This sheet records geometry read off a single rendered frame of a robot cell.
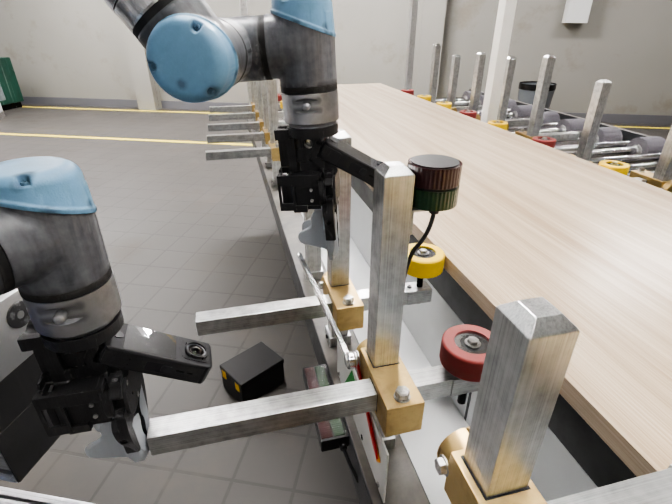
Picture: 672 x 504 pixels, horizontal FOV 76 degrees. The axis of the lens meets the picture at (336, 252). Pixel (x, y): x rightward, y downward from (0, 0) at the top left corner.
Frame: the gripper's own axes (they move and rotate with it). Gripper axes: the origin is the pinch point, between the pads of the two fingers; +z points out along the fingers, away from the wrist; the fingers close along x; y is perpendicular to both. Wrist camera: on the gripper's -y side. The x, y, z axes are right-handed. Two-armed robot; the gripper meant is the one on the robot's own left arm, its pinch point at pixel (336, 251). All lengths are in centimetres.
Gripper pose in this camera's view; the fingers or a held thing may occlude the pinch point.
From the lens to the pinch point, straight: 68.1
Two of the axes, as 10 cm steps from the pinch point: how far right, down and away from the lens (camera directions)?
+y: -9.9, 0.1, 1.1
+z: 0.6, 8.8, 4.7
